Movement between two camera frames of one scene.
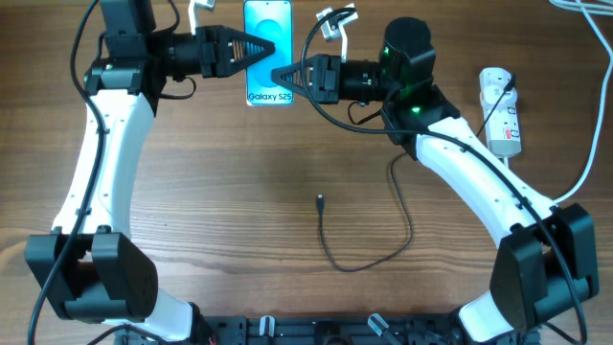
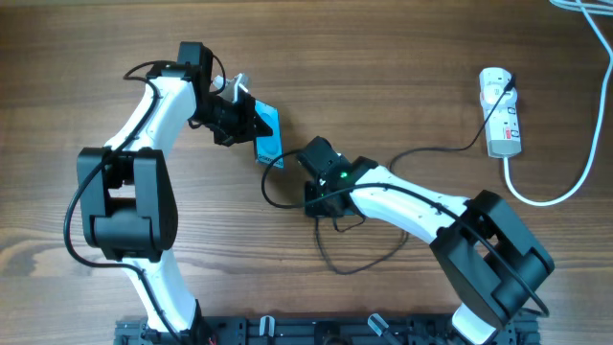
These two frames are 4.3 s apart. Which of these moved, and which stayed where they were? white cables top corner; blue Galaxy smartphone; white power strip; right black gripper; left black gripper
Moved: left black gripper; blue Galaxy smartphone; right black gripper
Stayed: white power strip; white cables top corner
